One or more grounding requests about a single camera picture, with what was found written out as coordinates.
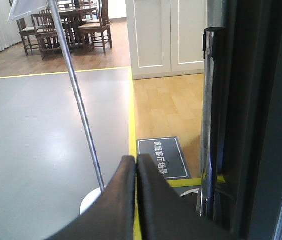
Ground wooden dining table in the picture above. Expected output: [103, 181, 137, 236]
[58, 6, 97, 47]

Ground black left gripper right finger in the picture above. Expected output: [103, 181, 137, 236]
[136, 154, 236, 240]

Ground silver sign stand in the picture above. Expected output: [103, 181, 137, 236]
[8, 0, 105, 215]

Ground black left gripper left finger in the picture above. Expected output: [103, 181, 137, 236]
[49, 155, 136, 240]

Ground white cabinet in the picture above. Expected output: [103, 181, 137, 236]
[126, 0, 207, 80]

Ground wooden chair left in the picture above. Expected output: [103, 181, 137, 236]
[16, 10, 61, 59]

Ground dark floor sign sticker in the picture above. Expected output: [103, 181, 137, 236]
[137, 136, 191, 180]

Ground wooden chair right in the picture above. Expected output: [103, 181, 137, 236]
[78, 0, 112, 54]

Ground wooden chair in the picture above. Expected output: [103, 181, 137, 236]
[78, 0, 112, 54]
[16, 10, 61, 59]

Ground chrome stanchion post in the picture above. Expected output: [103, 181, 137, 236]
[197, 26, 225, 220]

